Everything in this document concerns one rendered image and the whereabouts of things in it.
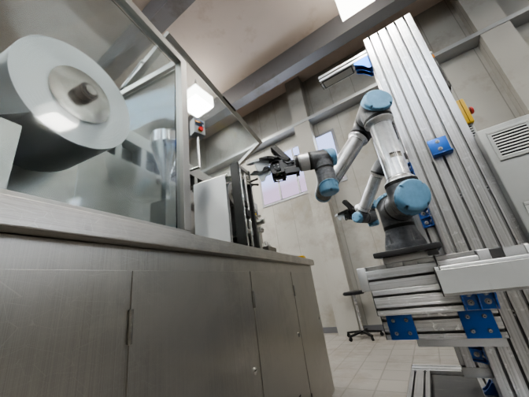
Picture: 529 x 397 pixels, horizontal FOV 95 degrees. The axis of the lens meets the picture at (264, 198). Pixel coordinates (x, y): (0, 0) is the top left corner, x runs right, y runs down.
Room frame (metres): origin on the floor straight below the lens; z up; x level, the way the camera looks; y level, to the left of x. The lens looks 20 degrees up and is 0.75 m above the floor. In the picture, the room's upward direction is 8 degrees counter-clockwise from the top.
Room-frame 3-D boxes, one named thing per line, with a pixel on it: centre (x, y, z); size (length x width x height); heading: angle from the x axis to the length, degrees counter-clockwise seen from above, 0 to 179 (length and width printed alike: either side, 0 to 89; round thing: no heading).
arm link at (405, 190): (0.87, -0.52, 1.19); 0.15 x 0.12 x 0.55; 175
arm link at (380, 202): (1.00, -0.53, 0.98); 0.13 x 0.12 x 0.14; 175
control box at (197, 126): (1.15, 0.32, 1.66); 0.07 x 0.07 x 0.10; 47
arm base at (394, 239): (1.01, -0.53, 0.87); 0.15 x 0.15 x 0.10
